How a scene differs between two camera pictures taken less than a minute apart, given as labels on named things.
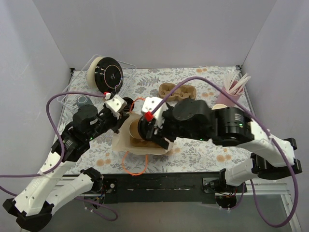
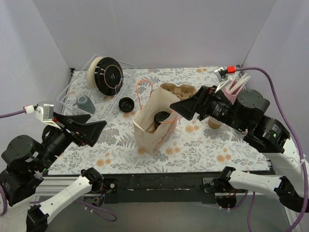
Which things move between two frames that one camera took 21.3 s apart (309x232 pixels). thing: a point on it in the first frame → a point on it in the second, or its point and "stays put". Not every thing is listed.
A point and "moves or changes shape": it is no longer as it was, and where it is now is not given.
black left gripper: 119,121 → 72,130
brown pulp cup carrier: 181,92 stays put
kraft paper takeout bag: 123,140 → 155,119
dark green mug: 83,100 stays put
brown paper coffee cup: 133,129 moves or changes shape
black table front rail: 166,188 stays put
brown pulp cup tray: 139,142 moves or changes shape
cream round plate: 91,72 stays put
